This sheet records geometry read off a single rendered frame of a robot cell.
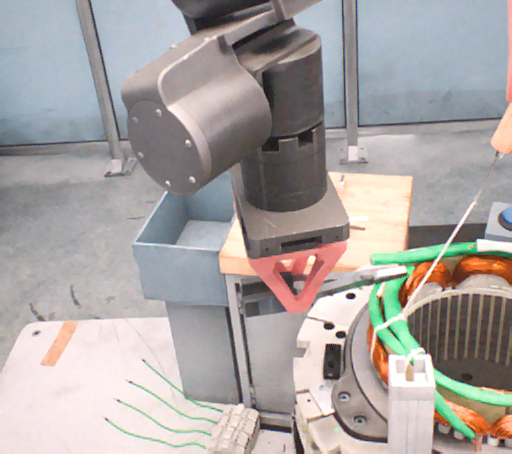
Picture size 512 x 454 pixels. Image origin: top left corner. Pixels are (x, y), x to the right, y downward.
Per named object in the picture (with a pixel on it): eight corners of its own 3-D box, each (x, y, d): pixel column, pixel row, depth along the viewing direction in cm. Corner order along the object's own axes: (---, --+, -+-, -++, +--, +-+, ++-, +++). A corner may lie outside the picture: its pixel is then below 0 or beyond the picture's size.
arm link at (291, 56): (340, 18, 43) (264, 3, 46) (267, 62, 39) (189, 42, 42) (342, 121, 47) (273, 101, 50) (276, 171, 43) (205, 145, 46)
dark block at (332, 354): (341, 350, 63) (341, 339, 62) (339, 380, 60) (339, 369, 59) (325, 350, 63) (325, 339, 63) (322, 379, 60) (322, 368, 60)
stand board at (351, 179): (220, 273, 82) (217, 256, 81) (259, 184, 97) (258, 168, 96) (401, 288, 77) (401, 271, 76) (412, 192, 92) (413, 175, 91)
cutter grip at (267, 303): (245, 319, 54) (243, 302, 53) (244, 311, 54) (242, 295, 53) (299, 310, 54) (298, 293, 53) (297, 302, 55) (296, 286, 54)
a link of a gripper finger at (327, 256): (257, 341, 52) (244, 235, 46) (243, 276, 57) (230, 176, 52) (351, 323, 52) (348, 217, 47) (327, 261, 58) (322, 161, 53)
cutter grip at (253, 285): (242, 301, 55) (240, 285, 54) (241, 294, 56) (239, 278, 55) (294, 292, 56) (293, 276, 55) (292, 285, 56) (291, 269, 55)
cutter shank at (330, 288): (299, 304, 54) (298, 298, 53) (295, 298, 54) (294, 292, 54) (374, 282, 55) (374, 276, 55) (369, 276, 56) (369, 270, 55)
